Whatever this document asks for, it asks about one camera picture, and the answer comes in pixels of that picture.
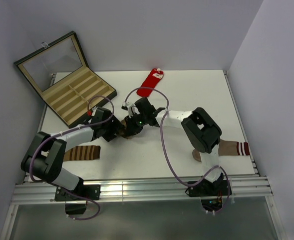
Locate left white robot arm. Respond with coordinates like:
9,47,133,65
20,107,124,200

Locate tan argyle sock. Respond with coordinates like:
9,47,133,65
117,119,138,140

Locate aluminium frame rail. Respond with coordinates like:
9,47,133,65
10,175,273,205

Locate red christmas sock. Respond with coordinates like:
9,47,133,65
136,68,164,97

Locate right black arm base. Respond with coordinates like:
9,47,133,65
185,173,232,213

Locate tan sock maroon stripes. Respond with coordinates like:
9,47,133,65
192,139,250,163

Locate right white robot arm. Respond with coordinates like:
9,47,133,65
121,97,223,195

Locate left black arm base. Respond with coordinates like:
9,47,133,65
54,184,101,221

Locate black compartment display box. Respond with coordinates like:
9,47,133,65
14,31,117,128

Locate brown striped sock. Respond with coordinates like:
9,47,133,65
63,145,101,162

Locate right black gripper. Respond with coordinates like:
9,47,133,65
125,112,148,137

